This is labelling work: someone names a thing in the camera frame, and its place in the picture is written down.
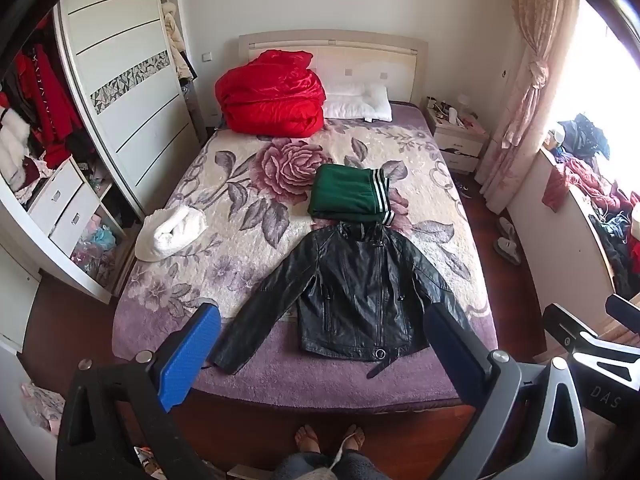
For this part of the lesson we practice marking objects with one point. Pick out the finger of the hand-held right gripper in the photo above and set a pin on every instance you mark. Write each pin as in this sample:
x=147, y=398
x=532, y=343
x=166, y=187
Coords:
x=625, y=312
x=575, y=332

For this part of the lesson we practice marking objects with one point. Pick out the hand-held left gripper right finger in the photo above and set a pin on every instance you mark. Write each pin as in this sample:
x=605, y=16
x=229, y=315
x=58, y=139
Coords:
x=452, y=355

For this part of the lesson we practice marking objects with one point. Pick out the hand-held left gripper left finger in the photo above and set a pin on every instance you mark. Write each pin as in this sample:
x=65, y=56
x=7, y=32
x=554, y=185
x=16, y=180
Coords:
x=189, y=352

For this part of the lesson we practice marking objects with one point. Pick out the black leather jacket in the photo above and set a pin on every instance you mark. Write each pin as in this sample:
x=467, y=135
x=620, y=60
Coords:
x=360, y=295

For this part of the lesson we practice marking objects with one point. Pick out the pile of mixed clothes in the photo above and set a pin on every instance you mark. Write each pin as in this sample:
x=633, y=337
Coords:
x=595, y=180

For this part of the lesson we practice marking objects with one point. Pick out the hanging red clothes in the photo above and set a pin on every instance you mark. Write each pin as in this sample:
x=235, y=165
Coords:
x=47, y=95

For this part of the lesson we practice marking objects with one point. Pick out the white window cabinet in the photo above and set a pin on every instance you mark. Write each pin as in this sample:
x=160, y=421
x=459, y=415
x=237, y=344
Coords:
x=550, y=240

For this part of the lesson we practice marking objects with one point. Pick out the white slipper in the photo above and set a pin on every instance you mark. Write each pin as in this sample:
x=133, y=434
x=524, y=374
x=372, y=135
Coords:
x=507, y=227
x=507, y=251

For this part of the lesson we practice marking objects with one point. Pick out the rolled white towel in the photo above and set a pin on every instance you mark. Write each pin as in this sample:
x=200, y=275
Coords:
x=172, y=232

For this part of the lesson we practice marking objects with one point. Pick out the person's right foot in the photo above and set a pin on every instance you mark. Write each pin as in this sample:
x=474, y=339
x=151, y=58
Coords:
x=354, y=437

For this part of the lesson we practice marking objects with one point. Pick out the person's foot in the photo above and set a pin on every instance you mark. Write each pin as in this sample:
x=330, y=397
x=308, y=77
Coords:
x=354, y=437
x=306, y=439

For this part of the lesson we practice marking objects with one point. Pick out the person's left foot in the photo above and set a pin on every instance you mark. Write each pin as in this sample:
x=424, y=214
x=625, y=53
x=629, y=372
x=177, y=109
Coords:
x=306, y=439

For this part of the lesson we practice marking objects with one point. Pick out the pink cloth on floor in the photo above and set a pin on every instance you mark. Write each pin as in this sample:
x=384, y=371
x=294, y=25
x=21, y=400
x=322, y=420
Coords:
x=42, y=405

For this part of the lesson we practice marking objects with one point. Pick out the dark shoe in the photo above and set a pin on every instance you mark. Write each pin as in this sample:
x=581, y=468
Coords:
x=463, y=190

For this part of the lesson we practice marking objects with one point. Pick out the floral purple blanket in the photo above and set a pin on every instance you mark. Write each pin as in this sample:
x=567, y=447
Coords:
x=240, y=195

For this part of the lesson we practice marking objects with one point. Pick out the person's legs in jeans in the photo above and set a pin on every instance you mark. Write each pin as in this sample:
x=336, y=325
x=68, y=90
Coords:
x=320, y=466

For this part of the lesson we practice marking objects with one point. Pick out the white wardrobe drawer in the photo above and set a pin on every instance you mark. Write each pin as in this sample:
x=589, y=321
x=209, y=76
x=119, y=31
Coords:
x=57, y=195
x=75, y=220

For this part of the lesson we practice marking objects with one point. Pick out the folded green striped jacket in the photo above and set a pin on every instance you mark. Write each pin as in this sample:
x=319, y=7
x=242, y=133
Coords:
x=347, y=195

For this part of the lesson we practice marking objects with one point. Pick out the white nightstand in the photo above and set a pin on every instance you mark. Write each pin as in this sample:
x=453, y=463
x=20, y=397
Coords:
x=457, y=135

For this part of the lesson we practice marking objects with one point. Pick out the pink floral curtain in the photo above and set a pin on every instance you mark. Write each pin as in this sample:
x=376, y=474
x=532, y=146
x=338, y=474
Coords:
x=535, y=90

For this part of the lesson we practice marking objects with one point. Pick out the white fluffy garment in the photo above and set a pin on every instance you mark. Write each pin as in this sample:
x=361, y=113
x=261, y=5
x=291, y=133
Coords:
x=12, y=150

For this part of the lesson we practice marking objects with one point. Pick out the red quilt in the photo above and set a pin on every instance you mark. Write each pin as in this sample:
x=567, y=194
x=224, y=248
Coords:
x=272, y=95

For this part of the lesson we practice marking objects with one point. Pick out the white pillow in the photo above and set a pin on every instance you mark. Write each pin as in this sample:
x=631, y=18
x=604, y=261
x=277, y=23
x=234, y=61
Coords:
x=357, y=100

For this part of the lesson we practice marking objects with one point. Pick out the white sliding-door wardrobe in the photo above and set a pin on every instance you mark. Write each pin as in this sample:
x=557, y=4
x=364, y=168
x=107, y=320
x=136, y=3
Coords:
x=120, y=85

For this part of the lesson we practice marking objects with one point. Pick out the hanging cream garment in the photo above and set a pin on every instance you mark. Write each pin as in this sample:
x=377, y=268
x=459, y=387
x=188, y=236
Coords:
x=176, y=40

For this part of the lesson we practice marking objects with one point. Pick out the bed with beige headboard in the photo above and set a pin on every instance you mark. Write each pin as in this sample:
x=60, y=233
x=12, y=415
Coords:
x=330, y=55

